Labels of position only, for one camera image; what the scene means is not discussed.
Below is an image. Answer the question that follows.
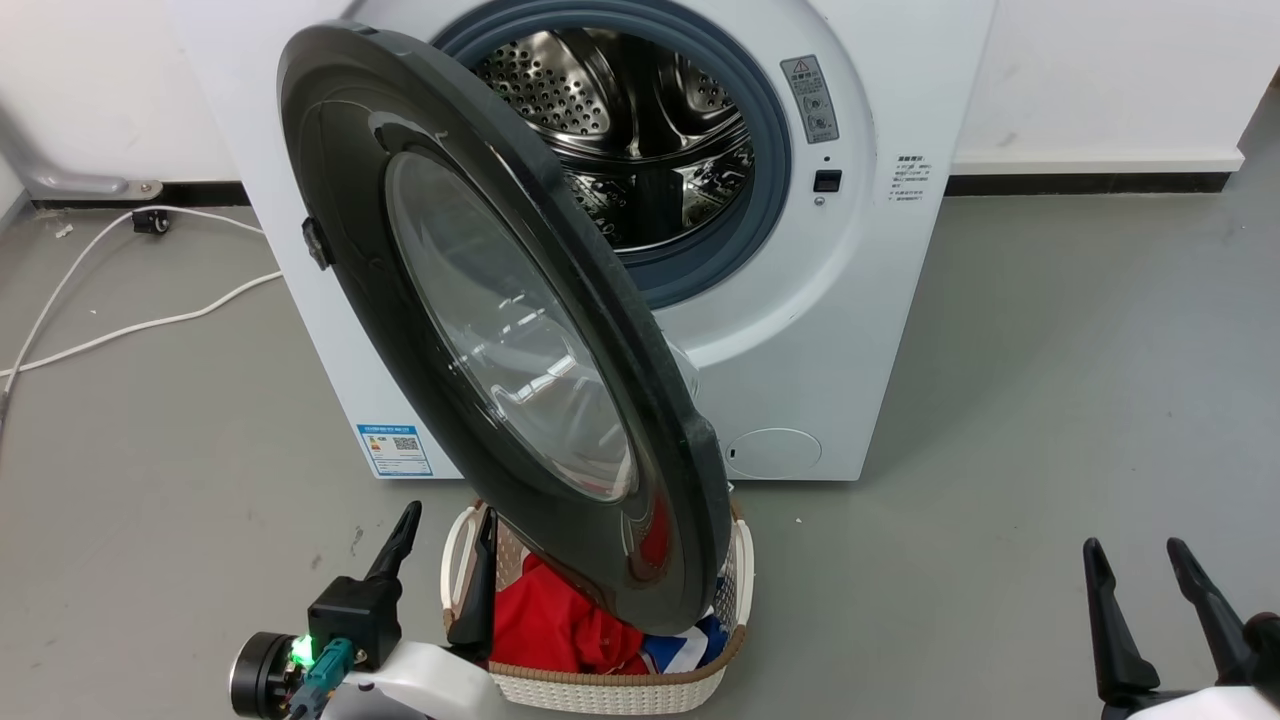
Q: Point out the white woven laundry basket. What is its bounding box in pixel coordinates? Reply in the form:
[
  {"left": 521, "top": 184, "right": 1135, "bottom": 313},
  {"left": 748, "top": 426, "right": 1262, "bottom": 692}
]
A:
[{"left": 440, "top": 499, "right": 756, "bottom": 716}]

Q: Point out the grey warning sticker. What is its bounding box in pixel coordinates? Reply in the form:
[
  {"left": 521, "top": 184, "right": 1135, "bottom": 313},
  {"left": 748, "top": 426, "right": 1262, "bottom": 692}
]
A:
[{"left": 779, "top": 54, "right": 842, "bottom": 146}]

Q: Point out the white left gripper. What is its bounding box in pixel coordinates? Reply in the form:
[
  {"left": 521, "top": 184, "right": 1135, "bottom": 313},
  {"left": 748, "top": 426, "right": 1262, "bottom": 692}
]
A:
[{"left": 318, "top": 501, "right": 517, "bottom": 720}]

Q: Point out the steel washing machine drum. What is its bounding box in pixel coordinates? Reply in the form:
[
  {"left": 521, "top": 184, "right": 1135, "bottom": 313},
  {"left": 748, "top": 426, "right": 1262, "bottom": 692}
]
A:
[{"left": 470, "top": 27, "right": 758, "bottom": 252}]

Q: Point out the grey drain pipe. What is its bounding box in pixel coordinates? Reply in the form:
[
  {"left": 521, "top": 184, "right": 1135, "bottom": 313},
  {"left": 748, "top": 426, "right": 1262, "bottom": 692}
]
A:
[{"left": 0, "top": 98, "right": 164, "bottom": 202}]

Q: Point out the white power cable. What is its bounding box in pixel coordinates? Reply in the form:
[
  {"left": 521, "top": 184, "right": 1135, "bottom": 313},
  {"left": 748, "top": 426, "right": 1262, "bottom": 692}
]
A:
[
  {"left": 0, "top": 269, "right": 285, "bottom": 380},
  {"left": 0, "top": 204, "right": 267, "bottom": 423}
]

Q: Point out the dark round washing machine door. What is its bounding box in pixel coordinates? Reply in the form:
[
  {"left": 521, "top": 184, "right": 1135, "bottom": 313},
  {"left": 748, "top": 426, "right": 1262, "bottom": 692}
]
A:
[{"left": 277, "top": 22, "right": 733, "bottom": 638}]

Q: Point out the blue and white garment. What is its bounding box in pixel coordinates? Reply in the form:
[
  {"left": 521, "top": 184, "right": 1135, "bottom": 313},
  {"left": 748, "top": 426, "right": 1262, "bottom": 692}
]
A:
[{"left": 638, "top": 610, "right": 731, "bottom": 676}]

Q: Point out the grey-blue rubber door gasket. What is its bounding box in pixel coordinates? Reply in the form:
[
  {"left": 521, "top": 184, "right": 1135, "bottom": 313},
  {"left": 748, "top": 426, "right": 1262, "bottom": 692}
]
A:
[{"left": 431, "top": 0, "right": 794, "bottom": 312}]

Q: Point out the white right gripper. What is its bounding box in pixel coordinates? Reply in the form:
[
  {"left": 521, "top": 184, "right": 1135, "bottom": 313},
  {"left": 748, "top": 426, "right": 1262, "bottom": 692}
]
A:
[{"left": 1083, "top": 537, "right": 1280, "bottom": 720}]

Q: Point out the black baseboard strip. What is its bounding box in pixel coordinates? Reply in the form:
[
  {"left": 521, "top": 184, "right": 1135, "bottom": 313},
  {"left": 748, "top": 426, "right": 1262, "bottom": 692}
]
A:
[
  {"left": 30, "top": 179, "right": 252, "bottom": 210},
  {"left": 944, "top": 171, "right": 1232, "bottom": 198}
]

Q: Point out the black door latch hook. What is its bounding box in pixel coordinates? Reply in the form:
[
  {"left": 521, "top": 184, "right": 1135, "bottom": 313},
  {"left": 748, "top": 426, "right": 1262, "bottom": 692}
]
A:
[{"left": 301, "top": 216, "right": 334, "bottom": 272}]

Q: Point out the blue energy label sticker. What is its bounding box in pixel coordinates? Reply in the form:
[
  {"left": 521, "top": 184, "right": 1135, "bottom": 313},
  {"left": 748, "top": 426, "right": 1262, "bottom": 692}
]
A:
[{"left": 356, "top": 422, "right": 435, "bottom": 480}]

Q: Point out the round white filter cover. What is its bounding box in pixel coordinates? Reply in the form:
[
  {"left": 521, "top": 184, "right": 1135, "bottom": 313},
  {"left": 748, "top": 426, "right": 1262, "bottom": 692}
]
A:
[{"left": 723, "top": 427, "right": 824, "bottom": 481}]

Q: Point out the teal connector cable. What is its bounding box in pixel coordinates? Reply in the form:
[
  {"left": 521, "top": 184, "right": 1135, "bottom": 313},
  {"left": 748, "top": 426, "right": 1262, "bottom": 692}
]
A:
[{"left": 288, "top": 638, "right": 358, "bottom": 720}]

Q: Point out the red garment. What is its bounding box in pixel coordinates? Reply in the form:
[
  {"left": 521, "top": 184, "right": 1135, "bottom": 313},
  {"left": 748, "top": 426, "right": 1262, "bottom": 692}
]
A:
[{"left": 489, "top": 552, "right": 653, "bottom": 677}]

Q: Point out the white washing machine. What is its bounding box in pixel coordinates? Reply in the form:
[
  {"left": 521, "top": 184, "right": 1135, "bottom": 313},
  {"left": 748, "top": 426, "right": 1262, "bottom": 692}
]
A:
[{"left": 165, "top": 0, "right": 999, "bottom": 483}]

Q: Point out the small printed text label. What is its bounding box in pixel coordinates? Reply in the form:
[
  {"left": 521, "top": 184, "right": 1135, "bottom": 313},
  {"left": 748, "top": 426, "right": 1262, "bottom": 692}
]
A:
[{"left": 887, "top": 151, "right": 934, "bottom": 207}]

